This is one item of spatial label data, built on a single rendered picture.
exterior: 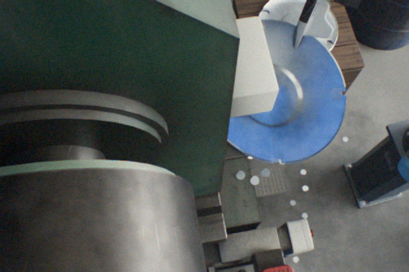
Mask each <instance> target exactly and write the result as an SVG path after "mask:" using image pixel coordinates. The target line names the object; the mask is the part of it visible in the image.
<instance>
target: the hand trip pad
mask: <svg viewBox="0 0 409 272"><path fill-rule="evenodd" d="M261 272H294V270H293V268H292V267H291V266H289V265H282V266H274V267H271V268H265V269H263V270H262V271H261Z"/></svg>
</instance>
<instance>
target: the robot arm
mask: <svg viewBox="0 0 409 272"><path fill-rule="evenodd" d="M334 2H335V3H338V4H341V5H343V6H345V5H348V6H351V7H353V8H356V9H357V8H358V7H359V4H360V2H361V0H334ZM330 8H331V2H330V1H329V0H307V1H306V3H305V6H304V9H302V10H303V11H302V12H301V14H300V17H299V19H298V22H297V25H296V28H295V31H294V33H293V47H294V48H295V49H296V48H297V47H298V46H299V44H300V41H301V39H302V37H303V36H312V37H317V38H329V37H331V36H332V33H333V32H334V29H335V25H334V24H333V23H332V21H331V20H330V19H329V17H328V13H329V11H330ZM403 148H404V150H405V153H406V154H405V155H404V156H402V157H401V160H400V161H399V163H398V164H397V169H398V171H399V173H400V174H401V175H402V177H403V179H405V180H406V181H408V182H409V127H408V128H407V129H406V132H405V134H404V135H403Z"/></svg>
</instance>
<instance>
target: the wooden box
mask: <svg viewBox="0 0 409 272"><path fill-rule="evenodd" d="M269 1H270V0H233V11H234V13H235V18H236V19H244V18H249V17H258V16H259V14H260V13H261V12H262V11H263V8H264V7H265V5H266V4H267V2H269ZM329 1H330V2H331V8H330V10H331V11H332V13H333V14H334V16H335V18H336V20H337V26H338V34H337V40H336V42H335V44H334V47H333V48H332V50H331V51H330V52H331V54H332V55H333V57H334V58H335V60H336V61H337V63H338V65H339V67H340V71H341V73H342V75H343V79H344V81H345V84H346V91H341V95H345V94H346V92H347V91H348V89H349V87H350V86H351V85H352V83H353V82H354V80H355V79H356V78H357V76H358V75H359V73H360V72H361V71H362V69H363V68H364V67H365V64H364V61H363V58H362V55H361V53H360V50H359V46H358V44H357V40H356V37H355V35H354V32H353V29H352V28H351V25H350V23H349V20H348V16H347V13H346V10H345V7H344V6H343V5H341V4H338V3H335V2H334V0H329Z"/></svg>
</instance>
